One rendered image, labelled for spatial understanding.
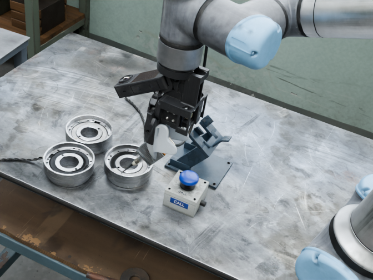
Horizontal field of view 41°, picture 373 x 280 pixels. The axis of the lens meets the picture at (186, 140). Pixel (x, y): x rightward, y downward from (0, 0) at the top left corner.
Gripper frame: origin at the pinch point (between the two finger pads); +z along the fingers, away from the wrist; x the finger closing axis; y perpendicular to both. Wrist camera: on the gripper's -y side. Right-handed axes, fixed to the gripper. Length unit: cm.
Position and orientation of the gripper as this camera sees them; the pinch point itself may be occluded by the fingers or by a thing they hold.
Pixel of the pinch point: (155, 148)
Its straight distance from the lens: 96.7
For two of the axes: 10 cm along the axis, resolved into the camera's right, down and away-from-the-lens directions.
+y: 8.9, 3.8, -2.7
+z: -1.4, 7.7, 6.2
